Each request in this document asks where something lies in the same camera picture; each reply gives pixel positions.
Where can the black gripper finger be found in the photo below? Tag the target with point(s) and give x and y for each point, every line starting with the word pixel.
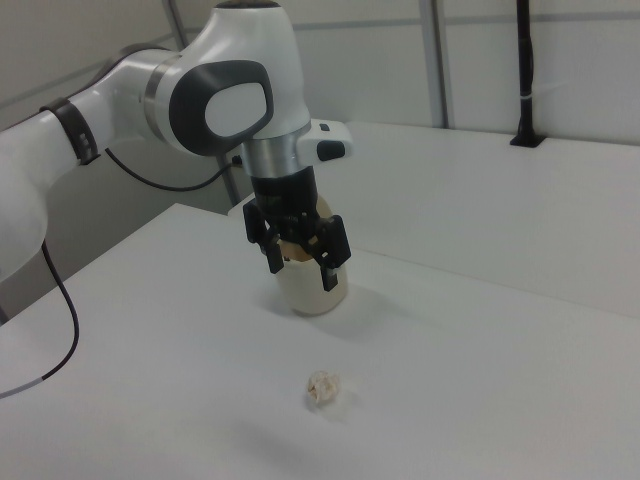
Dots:
pixel 334 245
pixel 272 250

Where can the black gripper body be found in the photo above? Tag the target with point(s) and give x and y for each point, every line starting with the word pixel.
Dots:
pixel 285 195

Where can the small white bin with lid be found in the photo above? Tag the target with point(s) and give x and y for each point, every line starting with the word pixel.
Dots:
pixel 310 296

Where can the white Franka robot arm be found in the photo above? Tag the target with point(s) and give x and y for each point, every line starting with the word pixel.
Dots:
pixel 240 110

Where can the paper trash ball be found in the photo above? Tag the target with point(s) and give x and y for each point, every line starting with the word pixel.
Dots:
pixel 323 386

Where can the black camera stand pole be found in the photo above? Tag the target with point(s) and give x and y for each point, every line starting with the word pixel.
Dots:
pixel 525 75

